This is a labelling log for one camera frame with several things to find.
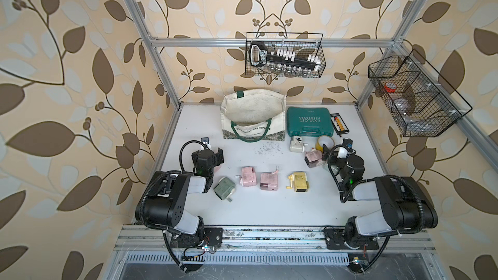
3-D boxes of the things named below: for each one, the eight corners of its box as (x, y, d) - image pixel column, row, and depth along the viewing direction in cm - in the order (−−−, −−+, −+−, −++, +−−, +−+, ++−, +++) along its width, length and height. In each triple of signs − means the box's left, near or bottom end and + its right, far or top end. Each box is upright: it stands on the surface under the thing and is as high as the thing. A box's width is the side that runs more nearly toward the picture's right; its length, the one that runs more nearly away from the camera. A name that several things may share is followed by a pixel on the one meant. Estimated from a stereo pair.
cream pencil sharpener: (290, 153, 100) (291, 149, 97) (288, 140, 106) (289, 135, 102) (306, 153, 100) (308, 149, 97) (304, 140, 105) (305, 135, 102)
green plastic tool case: (288, 138, 106) (289, 133, 102) (284, 112, 119) (285, 107, 115) (335, 138, 106) (338, 133, 102) (327, 112, 118) (329, 107, 115)
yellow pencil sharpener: (286, 192, 88) (288, 188, 84) (285, 175, 93) (286, 171, 90) (307, 192, 88) (309, 188, 84) (304, 175, 93) (306, 171, 90)
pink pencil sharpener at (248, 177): (235, 187, 89) (234, 183, 85) (236, 170, 94) (235, 166, 91) (256, 187, 89) (256, 183, 85) (256, 170, 94) (256, 166, 91)
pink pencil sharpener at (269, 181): (260, 191, 88) (260, 187, 84) (260, 170, 94) (260, 166, 90) (279, 191, 87) (280, 187, 84) (277, 170, 94) (278, 166, 90)
